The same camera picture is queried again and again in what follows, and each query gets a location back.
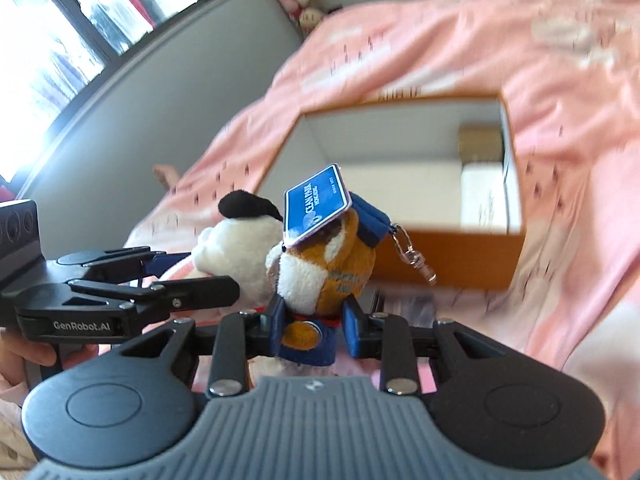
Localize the dark framed window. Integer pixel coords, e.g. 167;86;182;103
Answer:
0;0;221;183

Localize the small white box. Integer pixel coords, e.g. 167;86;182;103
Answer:
460;162;512;234

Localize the blue ocean park tag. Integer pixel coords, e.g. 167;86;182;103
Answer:
265;162;438;366

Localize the white plush dog black ear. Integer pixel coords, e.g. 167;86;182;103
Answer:
192;190;286;306

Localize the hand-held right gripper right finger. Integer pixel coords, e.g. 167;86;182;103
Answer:
341;296;506;395

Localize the small brown box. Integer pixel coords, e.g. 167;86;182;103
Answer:
459;125;503;162

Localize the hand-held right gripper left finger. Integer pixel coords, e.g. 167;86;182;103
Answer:
107;294;288;398

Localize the pink printed blanket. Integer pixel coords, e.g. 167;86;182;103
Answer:
122;0;640;480

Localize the person's left hand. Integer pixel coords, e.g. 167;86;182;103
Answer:
0;332;58;391

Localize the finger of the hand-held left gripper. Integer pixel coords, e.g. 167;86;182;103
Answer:
66;275;242;320
56;246;195;282

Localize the orange cardboard box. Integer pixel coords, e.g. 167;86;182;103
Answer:
260;91;528;293

